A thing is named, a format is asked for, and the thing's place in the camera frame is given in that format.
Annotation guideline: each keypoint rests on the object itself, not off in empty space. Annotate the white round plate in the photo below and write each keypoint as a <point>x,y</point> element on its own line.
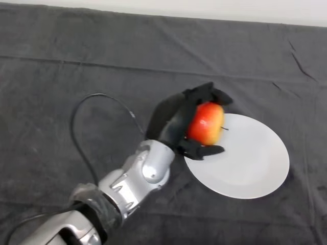
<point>250,166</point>

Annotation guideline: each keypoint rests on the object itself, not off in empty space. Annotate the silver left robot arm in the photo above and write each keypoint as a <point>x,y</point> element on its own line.
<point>122,189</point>

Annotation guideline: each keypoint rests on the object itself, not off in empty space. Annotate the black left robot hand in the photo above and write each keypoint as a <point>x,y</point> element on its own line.
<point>173,114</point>

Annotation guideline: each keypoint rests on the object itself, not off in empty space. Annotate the black cloth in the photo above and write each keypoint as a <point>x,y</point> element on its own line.
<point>76,63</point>

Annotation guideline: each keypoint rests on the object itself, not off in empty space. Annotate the red yellow apple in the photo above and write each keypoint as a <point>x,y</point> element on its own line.
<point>207,123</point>

